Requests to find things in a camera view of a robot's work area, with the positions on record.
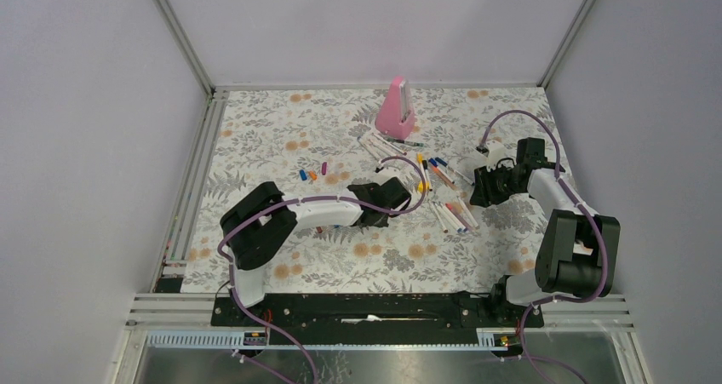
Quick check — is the dark green marker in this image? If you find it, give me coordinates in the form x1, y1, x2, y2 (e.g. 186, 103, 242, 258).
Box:
386, 137, 425, 147

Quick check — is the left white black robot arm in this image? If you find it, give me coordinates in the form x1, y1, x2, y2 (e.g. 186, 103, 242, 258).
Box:
220, 169, 412, 325

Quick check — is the pink metronome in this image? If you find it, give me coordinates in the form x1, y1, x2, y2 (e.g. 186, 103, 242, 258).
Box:
375, 76, 416, 140

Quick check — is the orange brown marker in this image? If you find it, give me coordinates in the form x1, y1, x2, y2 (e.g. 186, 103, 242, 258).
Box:
428, 158, 456, 190

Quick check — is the grey white marker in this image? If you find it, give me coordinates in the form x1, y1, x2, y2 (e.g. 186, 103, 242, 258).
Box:
456, 197, 479, 229

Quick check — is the red brown capped marker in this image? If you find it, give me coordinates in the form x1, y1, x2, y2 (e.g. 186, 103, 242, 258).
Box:
430, 202, 449, 234

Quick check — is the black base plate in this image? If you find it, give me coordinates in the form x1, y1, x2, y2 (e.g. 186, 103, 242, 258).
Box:
210, 291, 544, 346

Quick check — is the floral table mat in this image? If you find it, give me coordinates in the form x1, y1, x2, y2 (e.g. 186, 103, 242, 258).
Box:
181, 88, 556, 293

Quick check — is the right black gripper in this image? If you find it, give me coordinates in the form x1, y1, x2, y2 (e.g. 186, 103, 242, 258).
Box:
469, 162, 524, 209

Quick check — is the dark blue capped marker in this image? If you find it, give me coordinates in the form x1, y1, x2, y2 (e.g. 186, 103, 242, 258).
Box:
435, 157, 474, 186

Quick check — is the pink translucent marker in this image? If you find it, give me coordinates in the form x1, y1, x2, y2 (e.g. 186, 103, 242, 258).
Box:
445, 203, 474, 232

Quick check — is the blue capped white marker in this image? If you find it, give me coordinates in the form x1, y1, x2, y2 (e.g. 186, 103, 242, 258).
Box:
357, 137, 384, 161

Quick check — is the purple capped white marker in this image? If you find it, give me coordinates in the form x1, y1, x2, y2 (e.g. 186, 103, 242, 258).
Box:
442, 204, 466, 232

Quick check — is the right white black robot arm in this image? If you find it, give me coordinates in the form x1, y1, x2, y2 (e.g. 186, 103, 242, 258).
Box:
470, 138, 621, 326

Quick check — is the magenta capped white marker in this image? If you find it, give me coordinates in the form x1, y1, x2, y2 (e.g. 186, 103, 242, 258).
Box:
373, 133, 407, 156

